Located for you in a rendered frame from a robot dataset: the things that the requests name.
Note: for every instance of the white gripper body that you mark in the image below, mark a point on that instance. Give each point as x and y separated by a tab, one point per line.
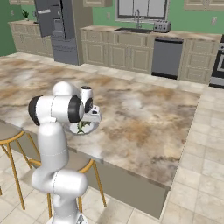
92	117

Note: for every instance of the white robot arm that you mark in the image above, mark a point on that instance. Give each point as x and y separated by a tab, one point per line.
52	140

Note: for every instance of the white round plate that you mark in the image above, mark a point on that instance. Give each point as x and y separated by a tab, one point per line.
87	128

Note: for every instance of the green fish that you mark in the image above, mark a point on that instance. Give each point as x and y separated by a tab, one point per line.
81	127

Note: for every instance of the grey fridge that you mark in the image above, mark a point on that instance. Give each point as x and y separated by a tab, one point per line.
65	43

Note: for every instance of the beige fridge housing panel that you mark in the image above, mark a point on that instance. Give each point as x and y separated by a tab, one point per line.
84	29

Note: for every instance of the beige cupboards beside fridge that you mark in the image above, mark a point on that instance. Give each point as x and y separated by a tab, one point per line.
27	39

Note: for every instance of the grey fridge door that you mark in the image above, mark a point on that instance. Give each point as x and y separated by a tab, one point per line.
48	17

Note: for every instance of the grey seat stool, yellow legs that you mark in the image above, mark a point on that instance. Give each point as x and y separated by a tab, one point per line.
8	132
76	163

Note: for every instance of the beige cupboards under sink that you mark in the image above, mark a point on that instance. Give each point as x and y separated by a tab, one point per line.
116	51

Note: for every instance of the grey dishwasher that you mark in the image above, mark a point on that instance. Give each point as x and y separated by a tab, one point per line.
166	57

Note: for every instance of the dark sink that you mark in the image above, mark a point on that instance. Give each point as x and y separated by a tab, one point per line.
134	30

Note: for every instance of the silver tap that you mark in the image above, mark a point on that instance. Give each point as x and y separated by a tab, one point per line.
137	17

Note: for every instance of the silver toaster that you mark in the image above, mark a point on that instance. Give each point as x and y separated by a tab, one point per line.
162	26

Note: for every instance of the window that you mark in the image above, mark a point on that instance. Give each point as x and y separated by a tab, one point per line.
143	8

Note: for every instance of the beige cupboards beside oven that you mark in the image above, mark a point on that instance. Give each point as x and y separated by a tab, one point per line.
199	59

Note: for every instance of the green potted plant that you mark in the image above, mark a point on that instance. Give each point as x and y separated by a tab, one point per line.
25	14

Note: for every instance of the black oven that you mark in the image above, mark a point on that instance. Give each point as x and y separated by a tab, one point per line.
218	67

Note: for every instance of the beige wall socket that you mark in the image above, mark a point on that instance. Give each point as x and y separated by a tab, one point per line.
108	15
214	20

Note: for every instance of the beige wall cupboard over fridge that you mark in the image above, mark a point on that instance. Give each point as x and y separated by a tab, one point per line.
97	2

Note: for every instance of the beige wall cupboards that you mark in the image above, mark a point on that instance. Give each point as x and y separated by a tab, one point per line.
204	4

